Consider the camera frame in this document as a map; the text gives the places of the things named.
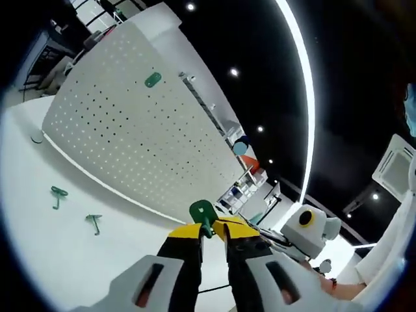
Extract grey metal storage shelf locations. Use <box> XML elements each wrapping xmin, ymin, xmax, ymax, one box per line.
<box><xmin>177</xmin><ymin>71</ymin><xmax>230</xmax><ymax>139</ymax></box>

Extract white ceiling light strip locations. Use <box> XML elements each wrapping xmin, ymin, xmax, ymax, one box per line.
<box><xmin>274</xmin><ymin>0</ymin><xmax>318</xmax><ymax>202</ymax></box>

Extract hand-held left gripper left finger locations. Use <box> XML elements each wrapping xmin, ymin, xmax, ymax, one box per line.
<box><xmin>70</xmin><ymin>223</ymin><xmax>205</xmax><ymax>312</ymax></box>

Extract white ceiling air conditioner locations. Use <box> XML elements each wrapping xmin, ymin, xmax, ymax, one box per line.
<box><xmin>372</xmin><ymin>133</ymin><xmax>416</xmax><ymax>196</ymax></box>

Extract white office chair grey headrest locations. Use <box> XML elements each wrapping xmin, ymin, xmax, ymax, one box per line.
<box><xmin>63</xmin><ymin>29</ymin><xmax>105</xmax><ymax>77</ymax></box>

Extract person's blue face mask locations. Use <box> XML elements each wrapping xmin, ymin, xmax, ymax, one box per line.
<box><xmin>404</xmin><ymin>83</ymin><xmax>416</xmax><ymax>137</ymax></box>

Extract dark equipment desk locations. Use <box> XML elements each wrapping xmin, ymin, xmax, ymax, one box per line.
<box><xmin>21</xmin><ymin>31</ymin><xmax>74</xmax><ymax>94</ymax></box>

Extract black ceiling track light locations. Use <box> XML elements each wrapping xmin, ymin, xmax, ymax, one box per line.
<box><xmin>343</xmin><ymin>199</ymin><xmax>362</xmax><ymax>215</ymax></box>

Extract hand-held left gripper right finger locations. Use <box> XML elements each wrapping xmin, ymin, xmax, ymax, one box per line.
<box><xmin>213</xmin><ymin>216</ymin><xmax>345</xmax><ymax>312</ymax></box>

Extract round ceiling downlights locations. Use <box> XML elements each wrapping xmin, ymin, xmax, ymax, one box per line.
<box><xmin>186</xmin><ymin>2</ymin><xmax>380</xmax><ymax>219</ymax></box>

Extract black stand with screen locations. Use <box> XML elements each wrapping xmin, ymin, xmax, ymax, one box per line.
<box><xmin>263</xmin><ymin>181</ymin><xmax>283</xmax><ymax>211</ymax></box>

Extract black cable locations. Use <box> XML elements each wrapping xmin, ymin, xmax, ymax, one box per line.
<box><xmin>197</xmin><ymin>284</ymin><xmax>232</xmax><ymax>294</ymax></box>

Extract white shelf with bins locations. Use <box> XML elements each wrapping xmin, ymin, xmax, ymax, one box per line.
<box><xmin>216</xmin><ymin>168</ymin><xmax>269</xmax><ymax>216</ymax></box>

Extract person's right hand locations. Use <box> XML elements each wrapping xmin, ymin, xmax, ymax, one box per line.
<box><xmin>300</xmin><ymin>259</ymin><xmax>337</xmax><ymax>295</ymax></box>

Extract white pegboard mounting plate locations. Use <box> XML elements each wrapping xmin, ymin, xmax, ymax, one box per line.
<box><xmin>31</xmin><ymin>21</ymin><xmax>250</xmax><ymax>226</ymax></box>

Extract person's own white top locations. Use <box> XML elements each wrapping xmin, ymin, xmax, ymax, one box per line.
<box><xmin>356</xmin><ymin>190</ymin><xmax>416</xmax><ymax>305</ymax></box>

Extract green hook assembly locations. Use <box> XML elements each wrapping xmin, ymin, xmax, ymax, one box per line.
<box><xmin>189</xmin><ymin>199</ymin><xmax>216</xmax><ymax>241</ymax></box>
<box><xmin>85</xmin><ymin>213</ymin><xmax>103</xmax><ymax>235</ymax></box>
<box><xmin>144</xmin><ymin>71</ymin><xmax>163</xmax><ymax>89</ymax></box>
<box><xmin>50</xmin><ymin>185</ymin><xmax>69</xmax><ymax>211</ymax></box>

